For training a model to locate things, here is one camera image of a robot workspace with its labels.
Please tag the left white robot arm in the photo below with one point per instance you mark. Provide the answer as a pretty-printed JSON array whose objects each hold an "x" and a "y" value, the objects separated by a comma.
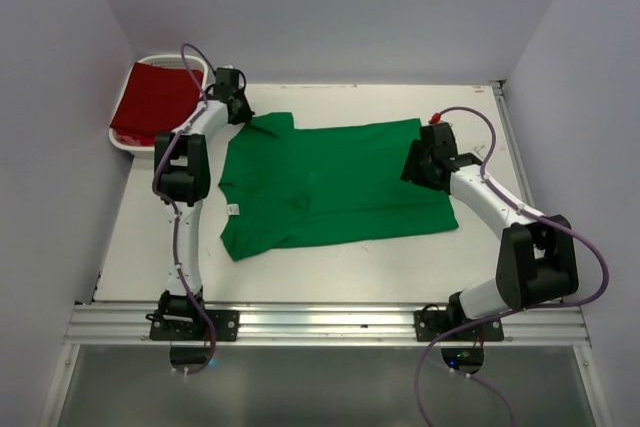
[{"x": 182, "y": 181}]

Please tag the red t shirt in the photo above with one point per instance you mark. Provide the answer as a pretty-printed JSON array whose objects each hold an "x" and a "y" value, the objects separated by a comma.
[{"x": 156, "y": 99}]

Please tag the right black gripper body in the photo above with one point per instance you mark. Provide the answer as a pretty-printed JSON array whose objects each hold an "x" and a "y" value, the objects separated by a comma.
[{"x": 417, "y": 173}]

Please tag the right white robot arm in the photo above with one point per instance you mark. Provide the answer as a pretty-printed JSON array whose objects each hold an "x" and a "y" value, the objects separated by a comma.
[{"x": 536, "y": 262}]

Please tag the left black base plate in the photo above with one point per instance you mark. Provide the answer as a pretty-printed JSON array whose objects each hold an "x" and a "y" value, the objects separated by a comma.
[{"x": 191, "y": 329}]

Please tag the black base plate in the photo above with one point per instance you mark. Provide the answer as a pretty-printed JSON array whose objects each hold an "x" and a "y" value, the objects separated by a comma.
[
  {"x": 430, "y": 323},
  {"x": 191, "y": 329}
]

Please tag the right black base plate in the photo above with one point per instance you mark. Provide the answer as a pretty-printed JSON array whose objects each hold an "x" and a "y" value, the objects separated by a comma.
[{"x": 430, "y": 323}]

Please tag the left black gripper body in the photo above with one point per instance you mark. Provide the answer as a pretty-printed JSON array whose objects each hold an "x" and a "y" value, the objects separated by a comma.
[{"x": 242, "y": 110}]

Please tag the green t shirt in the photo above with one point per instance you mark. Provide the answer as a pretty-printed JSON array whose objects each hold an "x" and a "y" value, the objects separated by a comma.
[{"x": 292, "y": 188}]

